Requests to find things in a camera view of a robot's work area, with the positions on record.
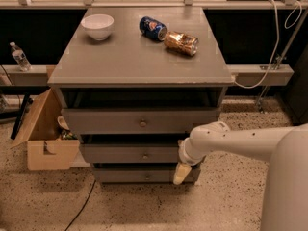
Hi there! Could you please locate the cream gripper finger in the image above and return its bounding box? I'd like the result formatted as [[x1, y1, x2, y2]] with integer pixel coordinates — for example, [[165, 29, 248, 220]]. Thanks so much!
[[173, 163, 192, 185]]

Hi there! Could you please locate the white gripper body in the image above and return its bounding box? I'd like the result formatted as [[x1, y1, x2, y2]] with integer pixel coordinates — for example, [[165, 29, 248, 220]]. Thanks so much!
[[178, 138, 206, 166]]

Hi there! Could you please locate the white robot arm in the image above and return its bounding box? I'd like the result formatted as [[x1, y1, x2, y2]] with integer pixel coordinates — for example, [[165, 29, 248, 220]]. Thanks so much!
[[173, 121, 308, 231]]

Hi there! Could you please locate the grey drawer cabinet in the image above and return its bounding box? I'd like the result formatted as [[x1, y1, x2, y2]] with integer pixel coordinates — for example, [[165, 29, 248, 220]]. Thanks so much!
[[49, 7, 232, 172]]

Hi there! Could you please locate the grey top drawer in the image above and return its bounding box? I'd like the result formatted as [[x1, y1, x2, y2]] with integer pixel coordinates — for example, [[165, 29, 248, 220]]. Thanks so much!
[[62, 108, 220, 135]]

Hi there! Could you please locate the open cardboard box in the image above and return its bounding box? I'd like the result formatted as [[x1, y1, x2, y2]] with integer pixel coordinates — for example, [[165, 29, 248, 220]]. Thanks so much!
[[12, 89, 83, 171]]

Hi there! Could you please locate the gold crushed can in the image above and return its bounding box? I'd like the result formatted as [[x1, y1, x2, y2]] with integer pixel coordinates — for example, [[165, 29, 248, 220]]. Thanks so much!
[[164, 31, 198, 56]]

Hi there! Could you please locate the blue soda can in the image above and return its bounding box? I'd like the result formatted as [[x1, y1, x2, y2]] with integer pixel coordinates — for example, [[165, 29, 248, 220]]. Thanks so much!
[[139, 16, 167, 41]]

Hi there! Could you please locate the white ceramic bowl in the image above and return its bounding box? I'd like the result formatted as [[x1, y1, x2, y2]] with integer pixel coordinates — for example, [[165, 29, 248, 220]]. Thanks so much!
[[81, 14, 115, 40]]

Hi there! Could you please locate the clear plastic water bottle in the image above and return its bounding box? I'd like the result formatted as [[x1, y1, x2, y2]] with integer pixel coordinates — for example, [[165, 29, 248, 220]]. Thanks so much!
[[10, 42, 31, 72]]

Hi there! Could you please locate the black floor cable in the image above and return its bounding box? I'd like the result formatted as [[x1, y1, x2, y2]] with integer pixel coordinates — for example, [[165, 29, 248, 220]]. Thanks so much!
[[64, 180, 97, 231]]

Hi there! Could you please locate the grey ledge rail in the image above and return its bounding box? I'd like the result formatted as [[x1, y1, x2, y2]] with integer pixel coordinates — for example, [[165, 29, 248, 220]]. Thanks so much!
[[0, 64, 294, 86]]

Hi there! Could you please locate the white cable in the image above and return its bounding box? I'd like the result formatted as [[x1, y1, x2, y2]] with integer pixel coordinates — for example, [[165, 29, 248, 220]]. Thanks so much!
[[233, 0, 304, 90]]

